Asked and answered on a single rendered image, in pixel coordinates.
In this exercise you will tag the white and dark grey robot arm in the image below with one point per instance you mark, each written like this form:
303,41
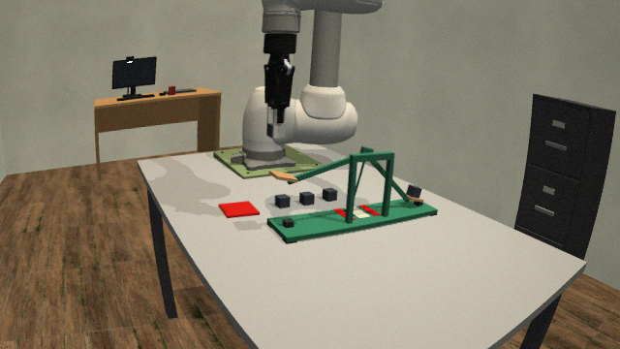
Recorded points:
321,116

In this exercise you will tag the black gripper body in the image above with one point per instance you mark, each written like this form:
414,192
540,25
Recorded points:
282,44

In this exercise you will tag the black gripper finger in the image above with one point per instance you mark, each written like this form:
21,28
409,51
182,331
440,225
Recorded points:
283,85
269,91

